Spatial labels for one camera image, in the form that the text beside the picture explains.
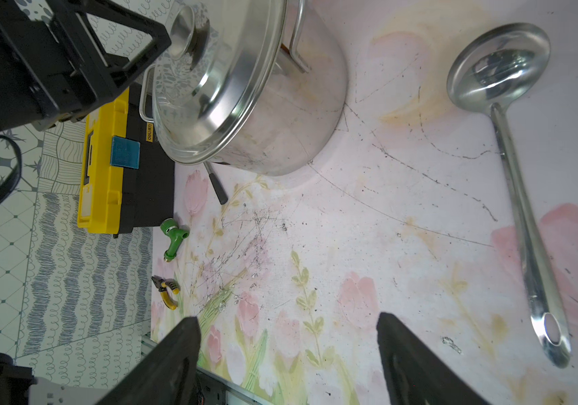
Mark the yellow handled pliers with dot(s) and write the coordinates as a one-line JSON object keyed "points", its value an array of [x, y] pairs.
{"points": [[167, 288]]}

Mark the stainless steel pot lid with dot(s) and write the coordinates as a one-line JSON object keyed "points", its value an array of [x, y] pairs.
{"points": [[206, 83]]}

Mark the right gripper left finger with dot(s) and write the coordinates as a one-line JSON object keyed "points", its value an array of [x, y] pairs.
{"points": [[167, 375]]}

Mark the yellow black toolbox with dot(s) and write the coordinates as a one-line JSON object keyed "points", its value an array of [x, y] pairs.
{"points": [[127, 180]]}

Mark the stainless steel ladle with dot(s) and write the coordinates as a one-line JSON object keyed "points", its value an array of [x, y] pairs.
{"points": [[492, 72]]}

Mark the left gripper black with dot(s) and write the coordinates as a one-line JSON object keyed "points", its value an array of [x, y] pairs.
{"points": [[60, 71]]}

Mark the green toy drill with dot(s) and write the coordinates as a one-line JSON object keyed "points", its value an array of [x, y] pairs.
{"points": [[176, 236]]}

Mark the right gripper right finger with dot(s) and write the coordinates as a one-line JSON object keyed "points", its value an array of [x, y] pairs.
{"points": [[413, 373]]}

